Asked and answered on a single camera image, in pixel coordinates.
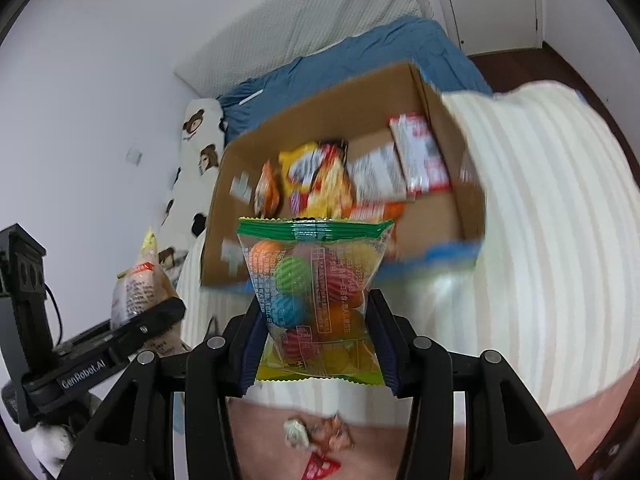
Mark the small wrapped snack packet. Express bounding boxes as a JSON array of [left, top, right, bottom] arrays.
[[283, 412, 356, 480]]

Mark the colourful candy ball bag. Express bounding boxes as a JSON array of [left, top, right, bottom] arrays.
[[236, 216, 396, 387]]

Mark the blue bed sheet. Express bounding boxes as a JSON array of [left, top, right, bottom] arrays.
[[217, 16, 493, 147]]

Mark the black cable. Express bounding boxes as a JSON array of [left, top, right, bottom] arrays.
[[44, 282, 63, 346]]

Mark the red instant noodle packet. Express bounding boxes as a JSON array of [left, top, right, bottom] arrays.
[[306, 139, 353, 218]]

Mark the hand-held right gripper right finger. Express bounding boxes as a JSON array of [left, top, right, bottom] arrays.
[[367, 289, 583, 480]]

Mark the white door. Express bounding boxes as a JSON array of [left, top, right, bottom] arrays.
[[432, 0, 546, 56]]

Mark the printed cardboard box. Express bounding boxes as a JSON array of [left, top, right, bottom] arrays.
[[200, 60, 488, 293]]

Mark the yellow instant noodle packet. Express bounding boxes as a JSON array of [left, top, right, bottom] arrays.
[[278, 140, 323, 213]]

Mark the yellow-edged clear snack packet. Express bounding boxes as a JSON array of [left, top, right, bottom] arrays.
[[110, 227, 183, 358]]

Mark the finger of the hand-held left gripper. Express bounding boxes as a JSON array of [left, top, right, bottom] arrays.
[[107, 296, 187, 348]]

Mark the white bread packet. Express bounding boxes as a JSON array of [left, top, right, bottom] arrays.
[[347, 142, 408, 203]]

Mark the long white pink packet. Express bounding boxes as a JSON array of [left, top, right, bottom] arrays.
[[389, 112, 451, 196]]

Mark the cat print blanket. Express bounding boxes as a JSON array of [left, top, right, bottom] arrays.
[[177, 80, 640, 480]]

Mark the panda print snack packet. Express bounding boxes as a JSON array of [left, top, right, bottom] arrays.
[[254, 160, 283, 218]]

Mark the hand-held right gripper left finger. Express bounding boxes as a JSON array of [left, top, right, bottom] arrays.
[[57, 302, 268, 480]]

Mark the bear print pillow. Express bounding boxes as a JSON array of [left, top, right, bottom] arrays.
[[159, 97, 227, 281]]

